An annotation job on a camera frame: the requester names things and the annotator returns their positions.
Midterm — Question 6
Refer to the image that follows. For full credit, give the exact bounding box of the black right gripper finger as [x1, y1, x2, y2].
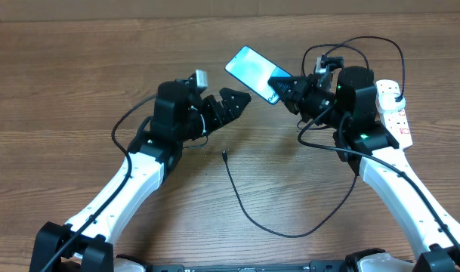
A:
[268, 76, 309, 103]
[286, 101, 300, 115]

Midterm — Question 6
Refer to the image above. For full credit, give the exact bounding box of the black smartphone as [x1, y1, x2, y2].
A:
[225, 45, 292, 105]

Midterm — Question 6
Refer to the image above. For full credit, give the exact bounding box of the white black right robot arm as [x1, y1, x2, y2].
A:
[268, 66, 460, 271]

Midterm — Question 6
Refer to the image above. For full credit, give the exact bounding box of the white charger plug adapter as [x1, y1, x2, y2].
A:
[376, 93, 406, 114]

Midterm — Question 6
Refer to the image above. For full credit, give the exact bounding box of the black USB charging cable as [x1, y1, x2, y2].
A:
[221, 36, 406, 239]

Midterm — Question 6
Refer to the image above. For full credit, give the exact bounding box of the white power strip cord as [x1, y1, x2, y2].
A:
[356, 252, 415, 272]

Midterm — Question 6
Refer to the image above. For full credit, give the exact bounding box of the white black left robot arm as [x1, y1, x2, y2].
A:
[29, 79, 251, 271]

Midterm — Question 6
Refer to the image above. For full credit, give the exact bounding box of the white power strip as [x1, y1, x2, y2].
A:
[375, 79, 412, 150]

